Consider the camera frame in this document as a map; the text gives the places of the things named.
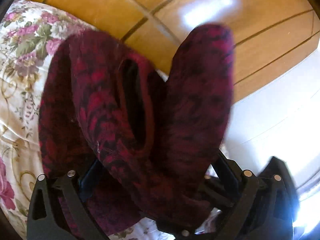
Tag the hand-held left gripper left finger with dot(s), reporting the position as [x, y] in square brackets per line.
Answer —
[88, 178]

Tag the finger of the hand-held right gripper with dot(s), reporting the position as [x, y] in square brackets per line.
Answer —
[220, 192]

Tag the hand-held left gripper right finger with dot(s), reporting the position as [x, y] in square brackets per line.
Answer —
[230, 166]

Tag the maroon knit sweater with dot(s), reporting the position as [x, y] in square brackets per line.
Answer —
[180, 120]

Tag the floral bedspread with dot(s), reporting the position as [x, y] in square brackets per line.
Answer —
[25, 42]

